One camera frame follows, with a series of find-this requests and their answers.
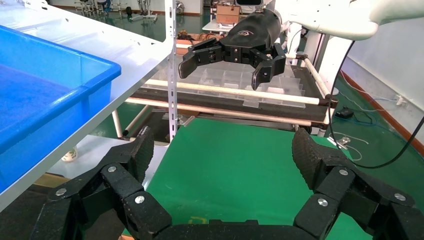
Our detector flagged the white floor stand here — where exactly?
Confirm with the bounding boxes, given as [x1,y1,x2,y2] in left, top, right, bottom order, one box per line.
[127,0,159,23]

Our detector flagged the white pipe rack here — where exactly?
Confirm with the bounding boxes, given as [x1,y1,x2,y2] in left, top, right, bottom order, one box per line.
[111,52,339,138]

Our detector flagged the white background table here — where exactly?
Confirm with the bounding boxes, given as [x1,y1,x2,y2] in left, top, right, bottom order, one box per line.
[201,19,239,34]

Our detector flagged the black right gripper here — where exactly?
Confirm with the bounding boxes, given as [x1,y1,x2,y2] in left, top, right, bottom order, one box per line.
[178,9,287,91]

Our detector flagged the white wall plug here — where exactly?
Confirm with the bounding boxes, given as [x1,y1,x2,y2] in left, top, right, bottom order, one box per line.
[394,94,409,108]

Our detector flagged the wooden framed black tray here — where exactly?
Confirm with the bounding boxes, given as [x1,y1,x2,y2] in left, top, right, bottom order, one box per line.
[0,172,72,240]

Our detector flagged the green table cloth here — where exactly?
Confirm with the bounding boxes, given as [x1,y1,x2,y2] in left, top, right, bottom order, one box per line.
[120,117,424,240]

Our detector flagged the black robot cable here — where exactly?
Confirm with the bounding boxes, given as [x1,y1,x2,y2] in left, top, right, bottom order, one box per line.
[326,39,424,170]

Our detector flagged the stacked cardboard boxes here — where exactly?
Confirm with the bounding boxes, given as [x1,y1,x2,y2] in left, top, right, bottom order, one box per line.
[215,4,241,26]

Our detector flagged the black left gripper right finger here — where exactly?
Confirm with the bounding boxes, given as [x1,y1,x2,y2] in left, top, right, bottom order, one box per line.
[291,128,424,240]

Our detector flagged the white perforated shelf post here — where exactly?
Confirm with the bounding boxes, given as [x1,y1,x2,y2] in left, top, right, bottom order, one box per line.
[164,0,179,144]

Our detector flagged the black power adapter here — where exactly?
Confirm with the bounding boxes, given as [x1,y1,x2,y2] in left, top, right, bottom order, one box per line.
[334,107,355,120]

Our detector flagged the dark monitor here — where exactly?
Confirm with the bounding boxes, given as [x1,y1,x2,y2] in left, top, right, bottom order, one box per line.
[234,0,265,7]

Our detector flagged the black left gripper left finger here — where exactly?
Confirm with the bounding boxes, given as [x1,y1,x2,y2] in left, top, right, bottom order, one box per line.
[29,125,173,240]

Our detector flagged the white cup green print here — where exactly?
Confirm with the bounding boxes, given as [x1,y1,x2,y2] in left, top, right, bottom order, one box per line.
[61,145,79,163]

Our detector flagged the clear plastic compartment box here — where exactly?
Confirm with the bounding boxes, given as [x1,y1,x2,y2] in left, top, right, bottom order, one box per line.
[145,59,306,109]

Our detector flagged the wooden crate with cables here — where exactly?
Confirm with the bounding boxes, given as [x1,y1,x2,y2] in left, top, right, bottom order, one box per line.
[174,29,223,56]

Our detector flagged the white metal shelf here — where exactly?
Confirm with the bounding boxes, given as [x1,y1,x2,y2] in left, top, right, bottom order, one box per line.
[0,0,175,213]

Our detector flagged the blue plastic tray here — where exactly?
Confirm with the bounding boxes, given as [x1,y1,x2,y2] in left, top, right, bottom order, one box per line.
[0,24,122,195]

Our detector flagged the silver cloth clip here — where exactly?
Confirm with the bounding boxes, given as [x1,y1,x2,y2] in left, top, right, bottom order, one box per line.
[326,135,351,151]
[176,113,196,128]

